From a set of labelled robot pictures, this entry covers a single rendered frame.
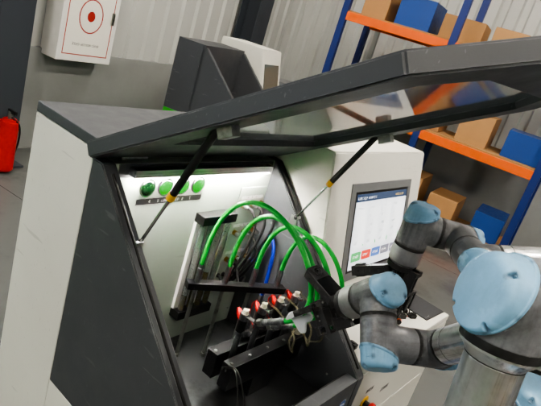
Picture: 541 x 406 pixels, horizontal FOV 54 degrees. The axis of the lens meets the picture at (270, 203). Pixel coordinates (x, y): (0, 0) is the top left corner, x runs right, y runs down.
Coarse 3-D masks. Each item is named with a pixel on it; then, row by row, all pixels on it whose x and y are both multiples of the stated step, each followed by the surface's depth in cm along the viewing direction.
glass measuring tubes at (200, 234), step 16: (208, 224) 158; (224, 224) 167; (192, 240) 161; (224, 240) 169; (192, 256) 162; (208, 256) 168; (192, 272) 164; (208, 272) 170; (176, 288) 166; (176, 304) 168; (192, 304) 173; (208, 304) 176; (176, 320) 167
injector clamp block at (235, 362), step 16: (272, 336) 169; (288, 336) 169; (208, 352) 151; (224, 352) 151; (240, 352) 158; (256, 352) 156; (272, 352) 160; (288, 352) 168; (208, 368) 152; (224, 368) 148; (240, 368) 149; (256, 368) 156; (272, 368) 165; (224, 384) 148; (240, 384) 161; (256, 384) 161
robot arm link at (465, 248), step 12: (456, 240) 120; (468, 240) 118; (480, 240) 120; (456, 252) 117; (468, 252) 113; (480, 252) 111; (516, 252) 114; (528, 252) 114; (540, 252) 114; (456, 264) 117
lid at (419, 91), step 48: (432, 48) 75; (480, 48) 76; (528, 48) 76; (288, 96) 88; (336, 96) 84; (384, 96) 99; (432, 96) 105; (480, 96) 112; (528, 96) 120; (96, 144) 123; (144, 144) 114; (192, 144) 124; (240, 144) 137; (288, 144) 154; (336, 144) 164
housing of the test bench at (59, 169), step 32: (64, 128) 134; (96, 128) 133; (128, 128) 141; (32, 160) 145; (64, 160) 135; (32, 192) 146; (64, 192) 136; (32, 224) 148; (64, 224) 137; (32, 256) 149; (64, 256) 139; (32, 288) 150; (64, 288) 140; (32, 320) 152; (0, 352) 166; (32, 352) 153; (0, 384) 168; (32, 384) 154
